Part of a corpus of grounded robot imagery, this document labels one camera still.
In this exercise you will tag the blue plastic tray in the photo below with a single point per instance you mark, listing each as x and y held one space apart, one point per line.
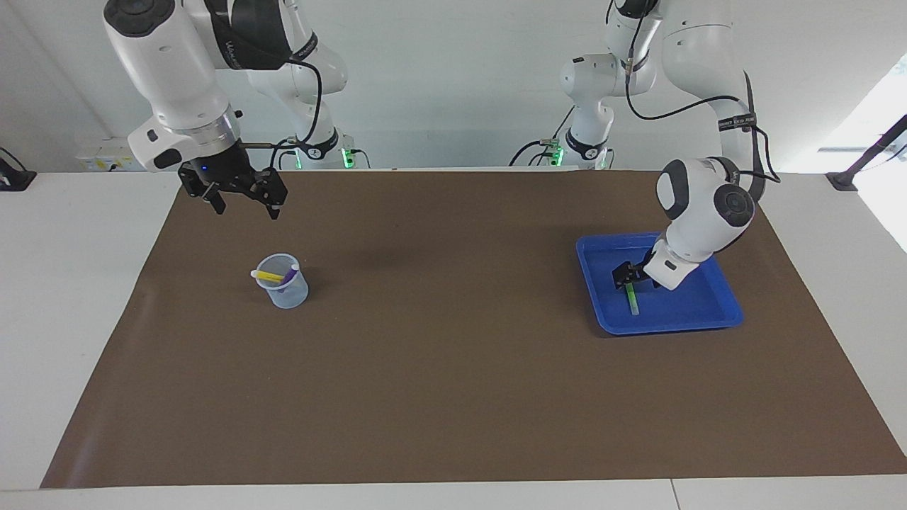
694 304

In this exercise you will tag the white wall socket box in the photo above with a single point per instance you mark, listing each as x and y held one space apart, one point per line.
106 156

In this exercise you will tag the brown table mat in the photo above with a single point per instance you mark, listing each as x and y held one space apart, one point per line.
453 397

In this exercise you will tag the clear plastic cup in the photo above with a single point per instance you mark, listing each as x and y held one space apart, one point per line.
289 296

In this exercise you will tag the black table clamp mount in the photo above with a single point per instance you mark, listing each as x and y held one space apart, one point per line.
14 177

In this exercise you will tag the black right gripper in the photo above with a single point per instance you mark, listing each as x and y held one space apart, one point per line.
220 170

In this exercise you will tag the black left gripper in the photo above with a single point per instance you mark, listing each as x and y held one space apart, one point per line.
648 273

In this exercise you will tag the yellow pen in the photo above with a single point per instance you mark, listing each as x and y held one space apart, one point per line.
266 275

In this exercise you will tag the green pen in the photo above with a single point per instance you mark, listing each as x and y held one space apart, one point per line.
632 301

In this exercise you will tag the purple pen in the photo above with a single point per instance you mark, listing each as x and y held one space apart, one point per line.
290 275

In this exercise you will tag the black angled stand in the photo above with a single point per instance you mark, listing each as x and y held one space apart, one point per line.
843 180

